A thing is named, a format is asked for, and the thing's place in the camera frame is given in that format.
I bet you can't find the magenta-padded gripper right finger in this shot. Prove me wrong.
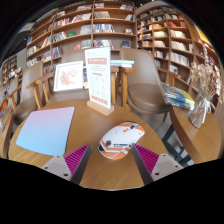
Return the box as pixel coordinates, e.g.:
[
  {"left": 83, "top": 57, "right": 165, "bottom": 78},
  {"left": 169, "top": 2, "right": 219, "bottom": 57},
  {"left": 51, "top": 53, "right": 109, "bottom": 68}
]
[{"left": 131, "top": 143, "right": 184, "bottom": 186}]

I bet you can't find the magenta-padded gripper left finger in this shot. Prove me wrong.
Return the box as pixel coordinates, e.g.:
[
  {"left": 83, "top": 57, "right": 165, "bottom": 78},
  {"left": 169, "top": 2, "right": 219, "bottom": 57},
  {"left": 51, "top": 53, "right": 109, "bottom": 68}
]
[{"left": 41, "top": 143, "right": 92, "bottom": 186}]

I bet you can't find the white and orange computer mouse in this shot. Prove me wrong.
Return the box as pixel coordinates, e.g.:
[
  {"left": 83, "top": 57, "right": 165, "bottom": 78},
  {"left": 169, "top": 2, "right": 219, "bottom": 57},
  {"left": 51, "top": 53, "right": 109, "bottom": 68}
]
[{"left": 97, "top": 121, "right": 146, "bottom": 161}]

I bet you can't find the pink-blue gradient mouse pad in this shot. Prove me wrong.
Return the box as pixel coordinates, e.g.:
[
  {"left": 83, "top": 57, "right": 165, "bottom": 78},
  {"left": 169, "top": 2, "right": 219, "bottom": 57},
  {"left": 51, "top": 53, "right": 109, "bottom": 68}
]
[{"left": 15, "top": 106, "right": 76, "bottom": 157}]

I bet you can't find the round wooden side table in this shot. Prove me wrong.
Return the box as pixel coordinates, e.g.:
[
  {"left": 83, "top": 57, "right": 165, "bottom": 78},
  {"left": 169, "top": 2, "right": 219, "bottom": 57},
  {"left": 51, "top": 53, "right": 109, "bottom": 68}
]
[
  {"left": 168, "top": 104, "right": 224, "bottom": 164},
  {"left": 0, "top": 113, "right": 15, "bottom": 159}
]

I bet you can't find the glass vase with dried flowers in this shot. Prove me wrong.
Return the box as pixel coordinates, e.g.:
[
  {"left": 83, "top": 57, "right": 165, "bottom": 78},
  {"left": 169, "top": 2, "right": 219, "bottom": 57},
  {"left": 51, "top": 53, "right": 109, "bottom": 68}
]
[{"left": 188, "top": 44, "right": 224, "bottom": 129}]

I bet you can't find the stack of colourful books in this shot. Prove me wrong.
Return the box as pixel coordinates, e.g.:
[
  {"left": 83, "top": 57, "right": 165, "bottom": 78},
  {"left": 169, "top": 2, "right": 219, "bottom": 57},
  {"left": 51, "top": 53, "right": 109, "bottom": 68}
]
[{"left": 162, "top": 84, "right": 196, "bottom": 111}]

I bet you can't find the white framed red floral picture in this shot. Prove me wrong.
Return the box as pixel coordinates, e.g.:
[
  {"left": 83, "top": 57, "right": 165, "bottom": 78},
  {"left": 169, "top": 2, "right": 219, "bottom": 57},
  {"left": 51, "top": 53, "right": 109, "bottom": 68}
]
[{"left": 53, "top": 60, "right": 85, "bottom": 93}]

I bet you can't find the dark blue book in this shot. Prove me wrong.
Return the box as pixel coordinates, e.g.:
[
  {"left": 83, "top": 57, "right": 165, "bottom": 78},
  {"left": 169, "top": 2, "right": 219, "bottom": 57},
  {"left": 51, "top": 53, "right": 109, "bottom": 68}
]
[{"left": 82, "top": 65, "right": 89, "bottom": 90}]

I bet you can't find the white sign on wooden base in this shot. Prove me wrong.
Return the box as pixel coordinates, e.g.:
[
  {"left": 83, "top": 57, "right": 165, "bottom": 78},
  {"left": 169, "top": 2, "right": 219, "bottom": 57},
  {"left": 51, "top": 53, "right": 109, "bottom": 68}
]
[{"left": 84, "top": 46, "right": 115, "bottom": 117}]

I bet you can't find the distant wooden bookshelf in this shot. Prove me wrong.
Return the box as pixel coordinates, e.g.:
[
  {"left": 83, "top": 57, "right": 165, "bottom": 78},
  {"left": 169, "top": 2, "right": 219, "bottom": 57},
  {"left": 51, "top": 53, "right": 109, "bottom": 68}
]
[{"left": 1, "top": 54, "right": 19, "bottom": 88}]

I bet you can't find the stack of blue-white books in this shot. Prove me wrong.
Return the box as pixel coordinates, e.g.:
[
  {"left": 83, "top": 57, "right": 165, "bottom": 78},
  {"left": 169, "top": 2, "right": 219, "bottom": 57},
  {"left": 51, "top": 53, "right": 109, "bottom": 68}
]
[{"left": 110, "top": 59, "right": 135, "bottom": 69}]

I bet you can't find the curved wooden bookshelf with books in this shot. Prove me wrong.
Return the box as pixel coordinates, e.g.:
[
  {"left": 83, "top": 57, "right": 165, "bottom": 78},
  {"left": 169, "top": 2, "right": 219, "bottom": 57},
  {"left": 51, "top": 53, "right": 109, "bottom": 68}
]
[{"left": 134, "top": 4, "right": 223, "bottom": 101}]

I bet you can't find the white hanging ceiling sign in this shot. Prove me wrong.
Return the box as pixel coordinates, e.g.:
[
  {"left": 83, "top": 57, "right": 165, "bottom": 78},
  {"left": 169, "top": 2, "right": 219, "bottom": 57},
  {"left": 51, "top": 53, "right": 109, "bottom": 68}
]
[{"left": 18, "top": 21, "right": 35, "bottom": 34}]

